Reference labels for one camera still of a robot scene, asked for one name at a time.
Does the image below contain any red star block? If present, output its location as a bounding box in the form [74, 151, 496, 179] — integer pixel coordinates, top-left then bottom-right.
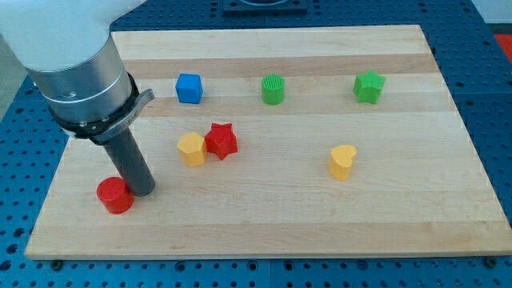
[205, 123, 238, 160]

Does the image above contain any green star block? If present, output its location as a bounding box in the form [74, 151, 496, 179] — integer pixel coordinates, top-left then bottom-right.
[353, 70, 386, 104]

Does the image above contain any wooden board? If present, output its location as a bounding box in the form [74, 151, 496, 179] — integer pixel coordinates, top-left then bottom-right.
[26, 25, 511, 260]

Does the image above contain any green cylinder block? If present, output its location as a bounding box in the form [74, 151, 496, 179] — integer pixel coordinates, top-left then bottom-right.
[262, 74, 285, 105]

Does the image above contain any red cylinder block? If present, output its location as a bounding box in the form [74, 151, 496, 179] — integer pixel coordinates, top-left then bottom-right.
[97, 177, 134, 214]

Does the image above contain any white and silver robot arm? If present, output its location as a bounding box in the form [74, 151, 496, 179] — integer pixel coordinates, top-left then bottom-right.
[1, 0, 155, 197]

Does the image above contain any yellow hexagon block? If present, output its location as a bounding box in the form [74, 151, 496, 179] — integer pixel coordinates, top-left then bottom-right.
[177, 133, 207, 167]

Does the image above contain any black flange clamp ring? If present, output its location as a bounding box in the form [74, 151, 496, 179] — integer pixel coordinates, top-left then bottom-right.
[49, 73, 154, 145]

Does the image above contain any yellow heart block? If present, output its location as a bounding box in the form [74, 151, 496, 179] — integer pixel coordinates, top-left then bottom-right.
[328, 145, 358, 181]

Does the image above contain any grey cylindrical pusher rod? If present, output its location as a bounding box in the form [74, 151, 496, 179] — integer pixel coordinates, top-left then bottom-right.
[103, 128, 155, 197]

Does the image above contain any blue cube block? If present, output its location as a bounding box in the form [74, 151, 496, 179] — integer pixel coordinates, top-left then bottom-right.
[175, 74, 203, 104]

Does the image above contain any dark mounting plate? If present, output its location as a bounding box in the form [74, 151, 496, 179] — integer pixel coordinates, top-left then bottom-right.
[219, 0, 308, 14]

